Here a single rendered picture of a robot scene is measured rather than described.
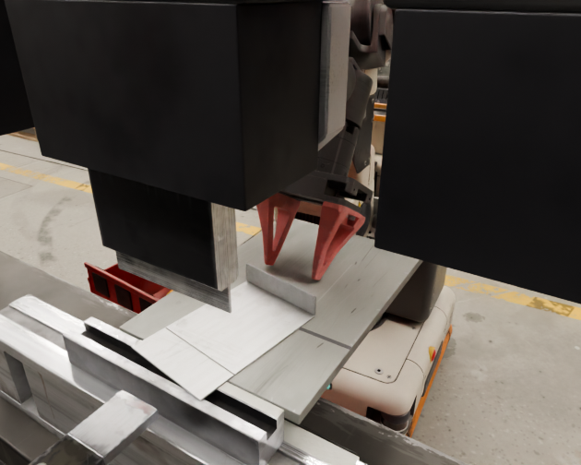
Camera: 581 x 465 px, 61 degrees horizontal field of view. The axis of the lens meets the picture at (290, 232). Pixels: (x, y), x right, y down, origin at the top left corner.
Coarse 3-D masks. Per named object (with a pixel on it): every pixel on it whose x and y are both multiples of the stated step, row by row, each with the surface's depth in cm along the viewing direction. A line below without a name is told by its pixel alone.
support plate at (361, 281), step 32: (256, 256) 52; (288, 256) 52; (352, 256) 52; (384, 256) 52; (320, 288) 47; (352, 288) 47; (384, 288) 47; (160, 320) 43; (320, 320) 43; (352, 320) 43; (288, 352) 39; (320, 352) 39; (352, 352) 40; (256, 384) 36; (288, 384) 36; (320, 384) 36; (288, 416) 34
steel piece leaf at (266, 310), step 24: (240, 288) 47; (264, 288) 46; (288, 288) 44; (192, 312) 43; (216, 312) 43; (240, 312) 43; (264, 312) 43; (288, 312) 43; (312, 312) 43; (192, 336) 40; (216, 336) 40; (240, 336) 40; (264, 336) 40; (288, 336) 41; (216, 360) 38; (240, 360) 38
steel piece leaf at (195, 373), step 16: (160, 336) 40; (176, 336) 40; (144, 352) 39; (160, 352) 39; (176, 352) 39; (192, 352) 39; (160, 368) 37; (176, 368) 37; (192, 368) 37; (208, 368) 37; (192, 384) 36; (208, 384) 36
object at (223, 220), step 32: (96, 192) 31; (128, 192) 29; (160, 192) 28; (128, 224) 31; (160, 224) 29; (192, 224) 27; (224, 224) 27; (128, 256) 34; (160, 256) 30; (192, 256) 29; (224, 256) 28; (192, 288) 31; (224, 288) 29
